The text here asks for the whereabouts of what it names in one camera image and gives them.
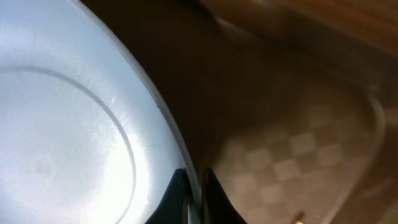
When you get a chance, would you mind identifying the dark blue plate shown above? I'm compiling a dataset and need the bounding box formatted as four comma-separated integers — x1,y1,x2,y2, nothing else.
1,0,203,223

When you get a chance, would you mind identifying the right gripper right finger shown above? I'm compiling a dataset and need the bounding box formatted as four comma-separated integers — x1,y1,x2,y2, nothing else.
201,169,246,224

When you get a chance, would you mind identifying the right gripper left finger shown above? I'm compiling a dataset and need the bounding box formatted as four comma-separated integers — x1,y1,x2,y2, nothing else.
146,169,188,224

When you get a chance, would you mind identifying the wooden chopstick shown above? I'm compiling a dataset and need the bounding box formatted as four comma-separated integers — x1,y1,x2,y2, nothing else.
291,212,305,224

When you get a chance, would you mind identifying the brown serving tray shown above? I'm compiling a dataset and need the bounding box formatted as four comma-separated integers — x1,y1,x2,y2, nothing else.
86,0,397,223

